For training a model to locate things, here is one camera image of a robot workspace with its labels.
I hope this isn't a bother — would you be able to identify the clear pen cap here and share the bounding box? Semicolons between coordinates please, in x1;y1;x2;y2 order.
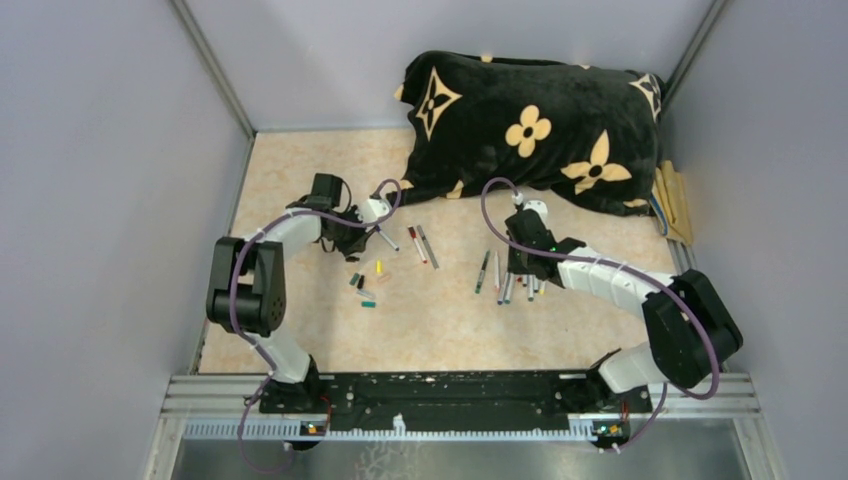
356;289;376;300

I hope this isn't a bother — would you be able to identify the green ink clear pen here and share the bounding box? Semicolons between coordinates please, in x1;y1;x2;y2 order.
474;250;491;294

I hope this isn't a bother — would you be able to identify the barcode white blue pen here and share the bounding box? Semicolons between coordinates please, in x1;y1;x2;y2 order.
497;272;510;305

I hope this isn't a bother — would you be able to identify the green capped white marker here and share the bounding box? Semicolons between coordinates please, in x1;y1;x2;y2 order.
504;274;516;305

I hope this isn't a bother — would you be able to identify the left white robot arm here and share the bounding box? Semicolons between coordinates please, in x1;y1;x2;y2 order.
206;173;402;414

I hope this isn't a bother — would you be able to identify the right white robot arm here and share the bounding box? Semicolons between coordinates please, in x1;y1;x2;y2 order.
505;208;744;412

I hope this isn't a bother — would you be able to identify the red capped white marker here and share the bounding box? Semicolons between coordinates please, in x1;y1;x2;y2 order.
407;225;428;264

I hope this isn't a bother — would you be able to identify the black floral plush blanket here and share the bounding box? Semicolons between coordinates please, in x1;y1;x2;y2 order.
387;50;665;216

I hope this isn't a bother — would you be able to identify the yellow cloth bundle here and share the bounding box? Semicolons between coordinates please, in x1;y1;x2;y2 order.
650;160;694;247

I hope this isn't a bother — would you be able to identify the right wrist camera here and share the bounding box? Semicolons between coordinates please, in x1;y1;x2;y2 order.
512;192;549;223

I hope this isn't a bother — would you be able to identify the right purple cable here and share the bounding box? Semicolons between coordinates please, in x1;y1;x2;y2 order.
480;176;722;454

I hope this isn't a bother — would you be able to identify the purple cable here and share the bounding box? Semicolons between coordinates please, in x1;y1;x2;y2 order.
480;176;722;454
228;178;403;476

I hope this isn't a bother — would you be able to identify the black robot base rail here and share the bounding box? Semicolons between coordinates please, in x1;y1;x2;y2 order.
259;370;653;433

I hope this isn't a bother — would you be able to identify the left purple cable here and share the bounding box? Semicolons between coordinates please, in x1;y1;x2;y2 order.
228;178;403;476

